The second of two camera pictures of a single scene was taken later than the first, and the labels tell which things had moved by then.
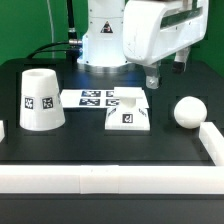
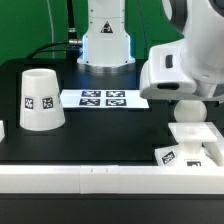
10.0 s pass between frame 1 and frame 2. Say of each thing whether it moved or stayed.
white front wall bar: stayed
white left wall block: stayed
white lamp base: moved
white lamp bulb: stayed
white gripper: moved
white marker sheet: stayed
